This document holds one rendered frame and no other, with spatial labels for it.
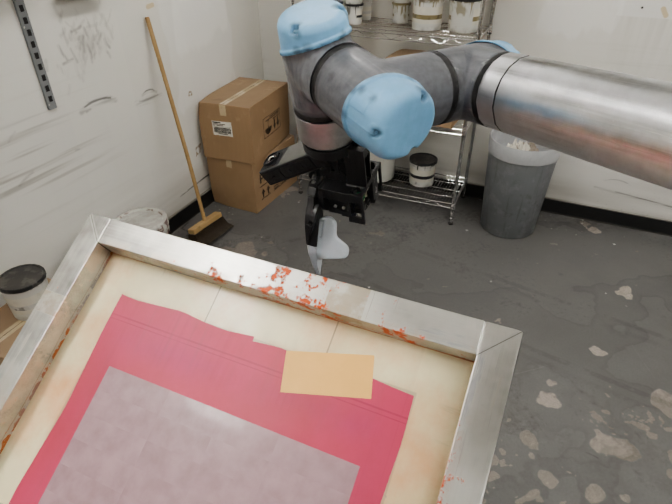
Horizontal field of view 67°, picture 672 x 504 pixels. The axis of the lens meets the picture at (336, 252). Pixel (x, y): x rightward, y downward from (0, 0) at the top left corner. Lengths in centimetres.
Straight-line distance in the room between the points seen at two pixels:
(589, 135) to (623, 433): 228
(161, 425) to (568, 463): 202
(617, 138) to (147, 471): 57
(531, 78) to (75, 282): 59
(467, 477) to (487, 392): 8
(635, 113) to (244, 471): 50
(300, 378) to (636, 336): 271
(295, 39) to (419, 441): 42
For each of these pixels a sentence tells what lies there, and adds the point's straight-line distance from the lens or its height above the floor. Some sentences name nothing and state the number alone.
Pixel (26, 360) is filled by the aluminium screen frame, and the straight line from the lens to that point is 75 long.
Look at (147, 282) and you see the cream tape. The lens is 73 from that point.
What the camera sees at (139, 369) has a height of 144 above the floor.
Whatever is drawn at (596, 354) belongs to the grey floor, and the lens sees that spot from 298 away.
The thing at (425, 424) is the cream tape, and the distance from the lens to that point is 57.
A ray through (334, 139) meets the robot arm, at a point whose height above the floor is 169.
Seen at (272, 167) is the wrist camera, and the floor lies 162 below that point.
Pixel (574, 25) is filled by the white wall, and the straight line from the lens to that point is 371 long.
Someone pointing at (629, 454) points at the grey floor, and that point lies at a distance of 262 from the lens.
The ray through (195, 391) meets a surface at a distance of 65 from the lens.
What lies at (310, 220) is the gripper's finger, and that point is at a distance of 69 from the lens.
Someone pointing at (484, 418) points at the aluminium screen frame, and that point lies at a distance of 54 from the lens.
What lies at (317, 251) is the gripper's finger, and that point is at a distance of 71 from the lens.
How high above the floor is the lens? 192
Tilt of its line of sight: 35 degrees down
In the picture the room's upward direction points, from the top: straight up
